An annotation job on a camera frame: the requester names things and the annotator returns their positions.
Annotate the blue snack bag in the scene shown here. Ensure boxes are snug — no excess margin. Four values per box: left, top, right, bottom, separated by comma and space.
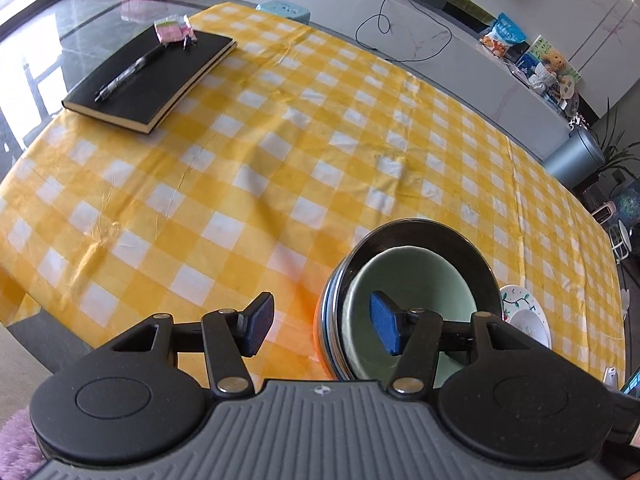
480, 12, 528, 61

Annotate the pale green ceramic bowl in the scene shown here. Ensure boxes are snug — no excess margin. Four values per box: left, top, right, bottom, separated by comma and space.
350, 246, 485, 381

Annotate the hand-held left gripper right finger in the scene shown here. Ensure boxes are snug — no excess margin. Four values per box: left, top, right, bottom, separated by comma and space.
369, 290, 543, 395

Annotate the black pen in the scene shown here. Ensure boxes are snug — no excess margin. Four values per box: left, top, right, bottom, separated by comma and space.
95, 44, 167, 103

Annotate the brown teddy bear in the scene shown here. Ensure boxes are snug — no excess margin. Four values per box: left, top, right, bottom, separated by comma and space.
542, 50, 566, 78

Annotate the plain steel bowl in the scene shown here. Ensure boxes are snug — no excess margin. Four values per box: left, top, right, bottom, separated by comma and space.
325, 218, 502, 381

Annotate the purple fluffy rug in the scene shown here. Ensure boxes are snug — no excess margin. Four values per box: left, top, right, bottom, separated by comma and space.
0, 407, 46, 480

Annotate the black notebook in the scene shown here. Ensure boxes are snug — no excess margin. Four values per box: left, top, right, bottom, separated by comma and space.
61, 25, 238, 136

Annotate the black cable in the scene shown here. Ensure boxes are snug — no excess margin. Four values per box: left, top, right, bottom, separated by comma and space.
354, 0, 453, 63

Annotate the white round stool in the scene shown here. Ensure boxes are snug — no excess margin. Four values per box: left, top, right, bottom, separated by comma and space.
607, 220, 640, 261

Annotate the light blue plastic stool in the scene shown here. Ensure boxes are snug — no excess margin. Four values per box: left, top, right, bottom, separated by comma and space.
256, 0, 307, 23

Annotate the yellow checkered tablecloth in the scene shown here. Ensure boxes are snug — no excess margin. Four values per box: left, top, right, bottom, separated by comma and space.
0, 2, 628, 396

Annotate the grey blue trash bin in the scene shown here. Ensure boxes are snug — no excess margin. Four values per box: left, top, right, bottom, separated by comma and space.
542, 127, 606, 191

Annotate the pink sticky note packet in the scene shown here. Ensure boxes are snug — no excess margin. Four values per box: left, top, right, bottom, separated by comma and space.
153, 14, 197, 45

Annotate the white fruit print plate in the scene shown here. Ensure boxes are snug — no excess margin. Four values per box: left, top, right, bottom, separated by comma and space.
499, 284, 552, 351

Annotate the tall potted plant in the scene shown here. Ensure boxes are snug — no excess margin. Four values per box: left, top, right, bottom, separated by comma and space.
592, 100, 640, 181

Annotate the blue water bottle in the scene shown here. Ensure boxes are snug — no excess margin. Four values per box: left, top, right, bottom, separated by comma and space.
612, 187, 640, 226

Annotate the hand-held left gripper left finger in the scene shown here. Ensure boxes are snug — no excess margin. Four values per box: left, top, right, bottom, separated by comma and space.
100, 291, 277, 396

